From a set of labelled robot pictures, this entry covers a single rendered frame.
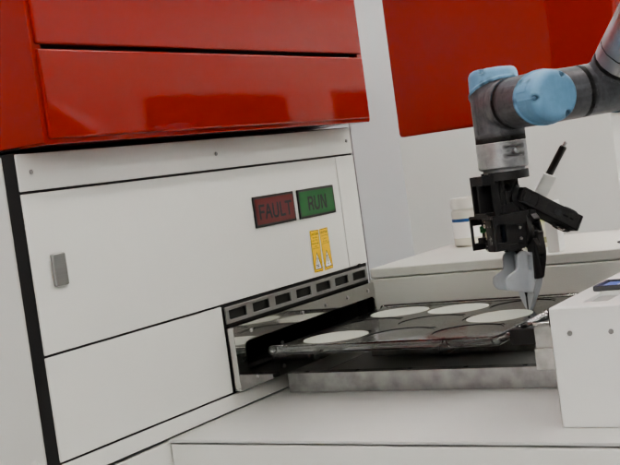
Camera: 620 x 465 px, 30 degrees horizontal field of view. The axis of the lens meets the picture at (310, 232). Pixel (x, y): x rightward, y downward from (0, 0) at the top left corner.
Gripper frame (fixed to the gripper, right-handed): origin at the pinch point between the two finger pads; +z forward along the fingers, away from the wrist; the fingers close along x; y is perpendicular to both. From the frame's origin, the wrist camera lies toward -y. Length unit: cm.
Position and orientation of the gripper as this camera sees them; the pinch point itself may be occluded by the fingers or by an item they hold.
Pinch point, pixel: (532, 300)
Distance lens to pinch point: 178.4
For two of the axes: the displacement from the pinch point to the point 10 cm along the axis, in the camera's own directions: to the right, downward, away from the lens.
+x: 3.7, 0.0, -9.3
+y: -9.2, 1.4, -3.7
